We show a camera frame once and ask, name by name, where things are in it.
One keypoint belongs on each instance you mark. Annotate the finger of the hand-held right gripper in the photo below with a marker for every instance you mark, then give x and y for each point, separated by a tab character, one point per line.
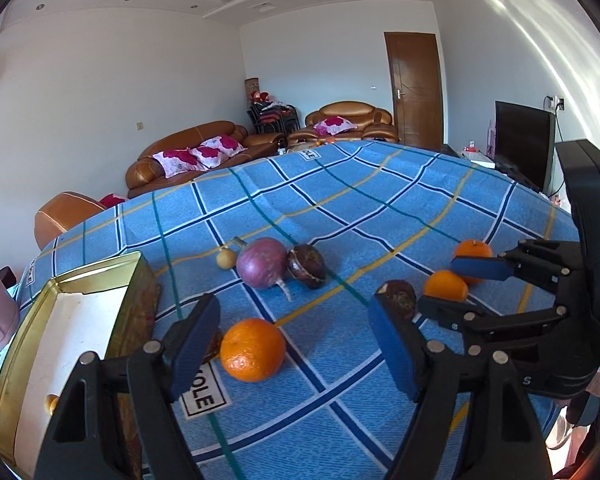
480	268
445	312

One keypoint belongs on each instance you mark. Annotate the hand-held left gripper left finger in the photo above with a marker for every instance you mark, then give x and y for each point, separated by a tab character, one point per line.
195	347

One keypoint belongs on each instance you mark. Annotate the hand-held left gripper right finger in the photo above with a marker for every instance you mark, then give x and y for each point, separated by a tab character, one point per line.
392	350

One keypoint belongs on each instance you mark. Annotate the orange tangerine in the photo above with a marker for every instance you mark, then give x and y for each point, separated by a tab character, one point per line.
472	249
445	285
252	350

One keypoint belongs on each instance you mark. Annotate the purple radish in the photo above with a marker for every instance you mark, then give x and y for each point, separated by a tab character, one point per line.
261	262

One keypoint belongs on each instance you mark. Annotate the gold tin box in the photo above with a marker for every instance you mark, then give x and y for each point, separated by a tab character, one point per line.
70	320

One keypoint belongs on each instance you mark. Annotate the dark brown round fruit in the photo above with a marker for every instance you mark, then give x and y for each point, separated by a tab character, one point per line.
402	297
306	266

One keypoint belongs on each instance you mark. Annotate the black flat television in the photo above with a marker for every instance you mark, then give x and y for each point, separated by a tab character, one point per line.
522	140

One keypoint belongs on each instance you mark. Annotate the low television cabinet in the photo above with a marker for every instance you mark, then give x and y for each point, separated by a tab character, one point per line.
475	160

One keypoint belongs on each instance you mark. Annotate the blue plaid tablecloth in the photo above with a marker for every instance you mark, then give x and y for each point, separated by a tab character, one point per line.
380	210

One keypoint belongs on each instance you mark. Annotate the pink floral pillow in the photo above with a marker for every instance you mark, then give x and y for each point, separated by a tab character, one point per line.
217	147
334	124
177	162
114	200

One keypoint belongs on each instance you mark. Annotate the brown leather armchair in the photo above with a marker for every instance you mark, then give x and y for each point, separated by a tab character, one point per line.
350	110
65	215

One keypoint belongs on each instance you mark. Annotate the brown wooden door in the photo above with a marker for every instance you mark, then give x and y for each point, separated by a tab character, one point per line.
415	90

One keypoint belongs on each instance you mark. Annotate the long brown leather sofa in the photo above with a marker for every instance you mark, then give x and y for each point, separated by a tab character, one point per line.
195	132

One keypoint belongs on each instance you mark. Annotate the stacked black chairs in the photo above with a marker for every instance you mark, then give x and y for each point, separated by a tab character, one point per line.
275	117

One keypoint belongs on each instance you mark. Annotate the tall brown cylinder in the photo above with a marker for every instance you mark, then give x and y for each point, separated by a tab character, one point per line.
252	87

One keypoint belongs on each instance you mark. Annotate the white wall outlet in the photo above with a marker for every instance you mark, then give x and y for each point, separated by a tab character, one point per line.
556	102

